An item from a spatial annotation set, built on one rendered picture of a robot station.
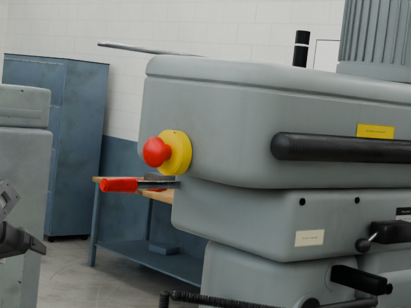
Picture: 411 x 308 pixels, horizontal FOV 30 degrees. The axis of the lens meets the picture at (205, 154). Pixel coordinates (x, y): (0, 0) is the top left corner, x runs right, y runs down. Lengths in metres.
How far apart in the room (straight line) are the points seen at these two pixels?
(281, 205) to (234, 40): 6.34
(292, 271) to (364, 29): 0.43
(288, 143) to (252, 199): 0.16
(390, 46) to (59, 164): 7.27
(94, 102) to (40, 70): 0.72
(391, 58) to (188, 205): 0.40
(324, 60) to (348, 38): 5.24
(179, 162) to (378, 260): 0.38
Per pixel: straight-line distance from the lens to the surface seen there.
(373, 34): 1.28
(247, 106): 0.94
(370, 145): 1.05
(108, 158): 8.74
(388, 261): 1.23
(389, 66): 1.27
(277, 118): 0.95
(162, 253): 7.41
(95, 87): 8.54
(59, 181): 8.43
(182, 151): 0.98
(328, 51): 6.55
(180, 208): 1.16
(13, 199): 1.12
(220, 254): 1.15
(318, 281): 1.12
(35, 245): 1.69
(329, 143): 0.98
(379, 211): 1.17
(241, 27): 7.29
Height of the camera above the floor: 1.85
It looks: 5 degrees down
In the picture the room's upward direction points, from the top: 6 degrees clockwise
